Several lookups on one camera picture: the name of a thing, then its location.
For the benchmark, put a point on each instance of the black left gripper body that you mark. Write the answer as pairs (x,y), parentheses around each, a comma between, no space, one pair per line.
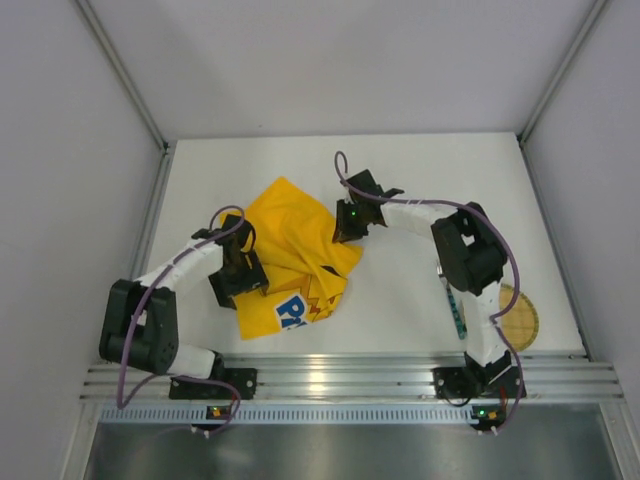
(240,282)

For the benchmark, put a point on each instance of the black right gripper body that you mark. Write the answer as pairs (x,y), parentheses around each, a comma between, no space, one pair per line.
(347,230)

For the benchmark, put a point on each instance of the yellow printed cloth placemat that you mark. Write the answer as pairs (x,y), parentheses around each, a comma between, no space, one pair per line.
(307,272)

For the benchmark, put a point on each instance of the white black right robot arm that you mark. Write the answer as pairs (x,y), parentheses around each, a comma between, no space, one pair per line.
(471,258)

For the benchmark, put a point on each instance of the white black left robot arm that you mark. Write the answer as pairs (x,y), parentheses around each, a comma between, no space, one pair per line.
(140,327)

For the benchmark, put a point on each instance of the round woven yellow plate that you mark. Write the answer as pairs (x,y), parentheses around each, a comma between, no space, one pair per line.
(521,324)

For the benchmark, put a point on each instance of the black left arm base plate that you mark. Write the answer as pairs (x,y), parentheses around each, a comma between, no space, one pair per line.
(238,383)

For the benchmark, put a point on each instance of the aluminium frame post left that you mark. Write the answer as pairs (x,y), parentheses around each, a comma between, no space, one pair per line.
(91,19)

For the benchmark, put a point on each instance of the aluminium frame post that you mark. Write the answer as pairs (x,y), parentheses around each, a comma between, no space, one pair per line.
(91,19)
(578,41)

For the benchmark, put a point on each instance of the fork with teal handle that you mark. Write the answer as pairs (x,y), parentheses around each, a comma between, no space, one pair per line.
(456,315)

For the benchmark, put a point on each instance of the aluminium mounting rail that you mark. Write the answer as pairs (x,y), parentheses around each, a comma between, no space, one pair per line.
(408,378)

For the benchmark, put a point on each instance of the slotted grey cable duct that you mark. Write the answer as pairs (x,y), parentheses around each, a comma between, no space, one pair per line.
(302,414)

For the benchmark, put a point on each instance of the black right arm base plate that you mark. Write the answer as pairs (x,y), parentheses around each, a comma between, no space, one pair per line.
(464,383)

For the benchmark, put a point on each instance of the aluminium frame post right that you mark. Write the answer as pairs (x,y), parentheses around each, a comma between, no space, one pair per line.
(578,41)

